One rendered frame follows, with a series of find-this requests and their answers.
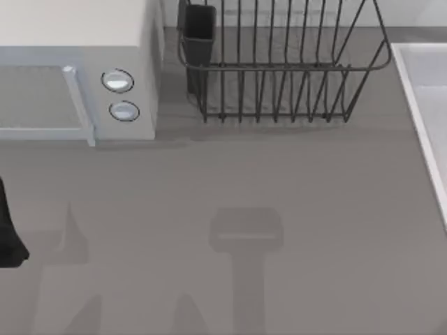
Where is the large round microwave knob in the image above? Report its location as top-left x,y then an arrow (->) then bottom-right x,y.
100,68 -> 135,94

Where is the black cutlery holder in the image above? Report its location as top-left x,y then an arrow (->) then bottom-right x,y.
177,0 -> 218,96

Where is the pale microwave oven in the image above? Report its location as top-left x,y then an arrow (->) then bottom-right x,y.
0,0 -> 165,147

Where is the small round microwave knob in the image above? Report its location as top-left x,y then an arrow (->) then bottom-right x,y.
108,100 -> 141,123

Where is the white sink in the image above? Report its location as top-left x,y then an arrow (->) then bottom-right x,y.
390,42 -> 447,234

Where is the black wire dish rack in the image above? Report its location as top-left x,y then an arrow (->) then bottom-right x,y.
176,0 -> 393,124

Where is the microwave oven glass door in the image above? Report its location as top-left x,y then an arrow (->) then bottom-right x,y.
0,45 -> 97,147

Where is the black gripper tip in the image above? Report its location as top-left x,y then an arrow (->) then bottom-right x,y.
0,177 -> 31,269

